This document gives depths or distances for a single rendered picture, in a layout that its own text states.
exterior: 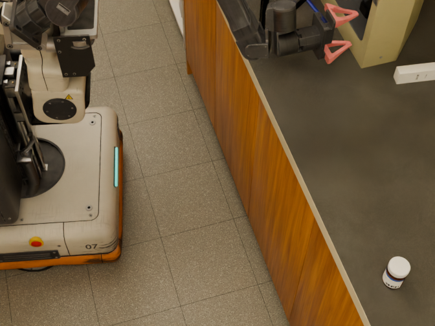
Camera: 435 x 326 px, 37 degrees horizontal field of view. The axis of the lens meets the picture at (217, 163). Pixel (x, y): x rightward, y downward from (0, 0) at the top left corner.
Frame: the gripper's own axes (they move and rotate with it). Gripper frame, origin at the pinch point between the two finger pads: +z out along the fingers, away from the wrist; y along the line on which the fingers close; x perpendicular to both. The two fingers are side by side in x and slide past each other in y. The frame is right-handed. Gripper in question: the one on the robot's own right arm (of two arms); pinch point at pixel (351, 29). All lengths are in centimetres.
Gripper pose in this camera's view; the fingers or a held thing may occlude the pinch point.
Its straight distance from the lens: 165.9
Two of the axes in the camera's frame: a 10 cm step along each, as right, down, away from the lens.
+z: 9.6, -2.3, 1.8
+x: -2.9, -7.7, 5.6
